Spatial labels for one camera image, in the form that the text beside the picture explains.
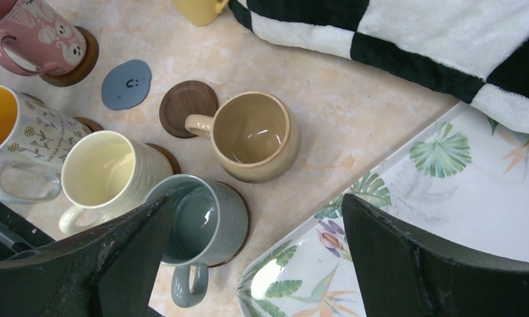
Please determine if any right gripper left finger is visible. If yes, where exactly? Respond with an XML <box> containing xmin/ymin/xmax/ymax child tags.
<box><xmin>0</xmin><ymin>195</ymin><xmax>172</xmax><ymax>316</ymax></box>

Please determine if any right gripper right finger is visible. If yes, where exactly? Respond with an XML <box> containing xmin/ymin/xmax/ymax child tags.
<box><xmin>341</xmin><ymin>194</ymin><xmax>529</xmax><ymax>316</ymax></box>

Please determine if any cream ceramic mug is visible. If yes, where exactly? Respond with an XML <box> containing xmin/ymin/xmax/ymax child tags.
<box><xmin>59</xmin><ymin>130</ymin><xmax>173</xmax><ymax>235</ymax></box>

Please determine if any grey ceramic mug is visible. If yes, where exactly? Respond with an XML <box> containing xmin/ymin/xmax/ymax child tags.
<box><xmin>142</xmin><ymin>174</ymin><xmax>250</xmax><ymax>309</ymax></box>

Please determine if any amber wooden coaster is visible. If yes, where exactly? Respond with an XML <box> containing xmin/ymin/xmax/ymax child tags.
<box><xmin>74</xmin><ymin>117</ymin><xmax>103</xmax><ymax>132</ymax></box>
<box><xmin>147</xmin><ymin>143</ymin><xmax>182</xmax><ymax>174</ymax></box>
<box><xmin>209</xmin><ymin>180</ymin><xmax>251</xmax><ymax>267</ymax></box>

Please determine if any orange cup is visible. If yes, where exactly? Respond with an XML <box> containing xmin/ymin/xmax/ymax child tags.
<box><xmin>0</xmin><ymin>85</ymin><xmax>92</xmax><ymax>204</ymax></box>

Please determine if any blue-grey apple coaster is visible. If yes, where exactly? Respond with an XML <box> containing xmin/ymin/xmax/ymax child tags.
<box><xmin>101</xmin><ymin>59</ymin><xmax>152</xmax><ymax>111</ymax></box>

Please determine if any dark walnut wooden coaster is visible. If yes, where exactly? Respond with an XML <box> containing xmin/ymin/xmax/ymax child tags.
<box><xmin>39</xmin><ymin>26</ymin><xmax>99</xmax><ymax>87</ymax></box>
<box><xmin>159</xmin><ymin>80</ymin><xmax>218</xmax><ymax>139</ymax></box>

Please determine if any beige ceramic mug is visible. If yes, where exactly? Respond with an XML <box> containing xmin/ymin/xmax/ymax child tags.
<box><xmin>185</xmin><ymin>91</ymin><xmax>301</xmax><ymax>184</ymax></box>

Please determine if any pink mug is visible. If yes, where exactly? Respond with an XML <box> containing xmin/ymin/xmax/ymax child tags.
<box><xmin>0</xmin><ymin>0</ymin><xmax>87</xmax><ymax>76</ymax></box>

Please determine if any yellow ceramic mug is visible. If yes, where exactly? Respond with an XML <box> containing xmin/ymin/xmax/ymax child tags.
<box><xmin>171</xmin><ymin>0</ymin><xmax>229</xmax><ymax>26</ymax></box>

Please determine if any floral white tray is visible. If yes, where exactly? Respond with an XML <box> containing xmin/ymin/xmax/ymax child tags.
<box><xmin>237</xmin><ymin>104</ymin><xmax>529</xmax><ymax>316</ymax></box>

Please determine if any black white checkered pillow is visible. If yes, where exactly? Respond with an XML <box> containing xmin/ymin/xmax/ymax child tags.
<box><xmin>229</xmin><ymin>1</ymin><xmax>529</xmax><ymax>134</ymax></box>

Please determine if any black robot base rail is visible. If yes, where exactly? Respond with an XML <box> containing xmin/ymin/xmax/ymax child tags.
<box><xmin>0</xmin><ymin>202</ymin><xmax>55</xmax><ymax>261</ymax></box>

